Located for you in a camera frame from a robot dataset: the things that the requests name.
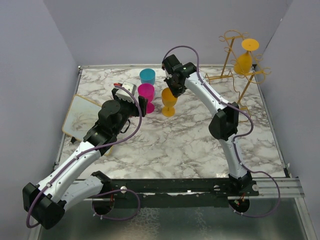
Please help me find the pink plastic wine glass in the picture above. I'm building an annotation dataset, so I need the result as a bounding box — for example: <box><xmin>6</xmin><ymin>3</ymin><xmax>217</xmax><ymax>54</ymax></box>
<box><xmin>138</xmin><ymin>83</ymin><xmax>155</xmax><ymax>114</ymax></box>

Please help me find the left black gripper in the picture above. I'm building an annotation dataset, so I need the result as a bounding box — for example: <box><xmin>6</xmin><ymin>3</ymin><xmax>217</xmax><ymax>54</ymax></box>
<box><xmin>112</xmin><ymin>89</ymin><xmax>148</xmax><ymax>135</ymax></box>

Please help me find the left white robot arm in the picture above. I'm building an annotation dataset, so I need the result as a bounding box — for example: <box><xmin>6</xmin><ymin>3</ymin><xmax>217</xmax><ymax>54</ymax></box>
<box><xmin>22</xmin><ymin>85</ymin><xmax>148</xmax><ymax>230</ymax></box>

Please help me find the yellow wine glass rear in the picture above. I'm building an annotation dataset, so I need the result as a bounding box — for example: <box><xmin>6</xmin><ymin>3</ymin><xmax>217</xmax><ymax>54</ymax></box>
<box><xmin>233</xmin><ymin>38</ymin><xmax>260</xmax><ymax>75</ymax></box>

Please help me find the yellow wine glass front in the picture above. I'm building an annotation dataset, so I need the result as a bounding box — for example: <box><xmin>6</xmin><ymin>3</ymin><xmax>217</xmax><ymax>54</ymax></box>
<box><xmin>161</xmin><ymin>87</ymin><xmax>178</xmax><ymax>117</ymax></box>

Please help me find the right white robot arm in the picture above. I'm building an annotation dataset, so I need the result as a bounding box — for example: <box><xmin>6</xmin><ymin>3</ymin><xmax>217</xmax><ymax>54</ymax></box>
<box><xmin>162</xmin><ymin>54</ymin><xmax>252</xmax><ymax>196</ymax></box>

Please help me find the yellow wine glass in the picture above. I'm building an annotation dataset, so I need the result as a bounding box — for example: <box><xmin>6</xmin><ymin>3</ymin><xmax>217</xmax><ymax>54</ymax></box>
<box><xmin>161</xmin><ymin>87</ymin><xmax>178</xmax><ymax>117</ymax></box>
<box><xmin>233</xmin><ymin>38</ymin><xmax>260</xmax><ymax>75</ymax></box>

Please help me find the gold wire glass rack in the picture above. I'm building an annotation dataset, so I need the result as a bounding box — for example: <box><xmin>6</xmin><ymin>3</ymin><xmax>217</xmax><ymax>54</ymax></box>
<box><xmin>204</xmin><ymin>29</ymin><xmax>271</xmax><ymax>124</ymax></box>

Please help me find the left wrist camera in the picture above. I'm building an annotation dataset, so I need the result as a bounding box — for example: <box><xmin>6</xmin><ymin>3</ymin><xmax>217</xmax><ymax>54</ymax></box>
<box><xmin>115</xmin><ymin>81</ymin><xmax>137</xmax><ymax>103</ymax></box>

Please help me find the small whiteboard wooden frame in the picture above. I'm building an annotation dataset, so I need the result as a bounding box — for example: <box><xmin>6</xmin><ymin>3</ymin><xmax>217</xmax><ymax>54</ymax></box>
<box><xmin>62</xmin><ymin>94</ymin><xmax>101</xmax><ymax>159</ymax></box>

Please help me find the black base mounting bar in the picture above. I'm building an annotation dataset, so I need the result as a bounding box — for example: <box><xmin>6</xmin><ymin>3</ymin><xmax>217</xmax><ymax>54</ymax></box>
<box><xmin>100</xmin><ymin>178</ymin><xmax>259</xmax><ymax>209</ymax></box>

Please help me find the blue plastic wine glass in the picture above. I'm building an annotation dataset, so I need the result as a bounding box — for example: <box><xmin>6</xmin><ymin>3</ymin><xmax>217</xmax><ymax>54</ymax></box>
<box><xmin>139</xmin><ymin>68</ymin><xmax>156</xmax><ymax>88</ymax></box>

